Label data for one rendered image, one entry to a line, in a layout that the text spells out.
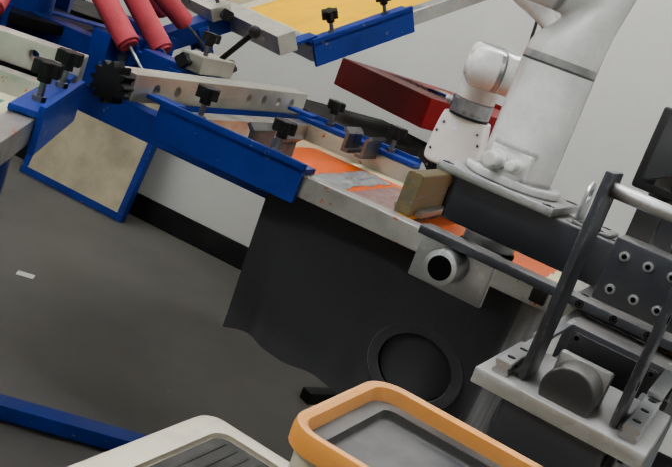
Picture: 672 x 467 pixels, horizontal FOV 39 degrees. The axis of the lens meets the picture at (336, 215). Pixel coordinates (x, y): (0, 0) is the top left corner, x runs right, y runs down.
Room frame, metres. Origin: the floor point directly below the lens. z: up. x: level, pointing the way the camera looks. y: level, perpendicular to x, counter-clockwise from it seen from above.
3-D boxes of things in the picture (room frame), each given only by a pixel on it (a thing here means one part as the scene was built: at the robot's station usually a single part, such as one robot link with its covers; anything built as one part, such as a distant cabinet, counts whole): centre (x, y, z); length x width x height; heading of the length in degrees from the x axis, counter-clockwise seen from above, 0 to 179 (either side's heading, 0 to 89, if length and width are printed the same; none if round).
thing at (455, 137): (1.75, -0.17, 1.12); 0.10 x 0.08 x 0.11; 70
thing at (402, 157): (2.12, 0.01, 0.97); 0.30 x 0.05 x 0.07; 69
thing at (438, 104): (3.05, -0.23, 1.06); 0.61 x 0.46 x 0.12; 129
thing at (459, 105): (1.75, -0.16, 1.18); 0.09 x 0.07 x 0.03; 70
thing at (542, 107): (1.21, -0.19, 1.21); 0.16 x 0.13 x 0.15; 156
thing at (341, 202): (1.78, -0.12, 0.97); 0.79 x 0.58 x 0.04; 69
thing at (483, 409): (1.68, -0.39, 0.74); 0.45 x 0.03 x 0.43; 159
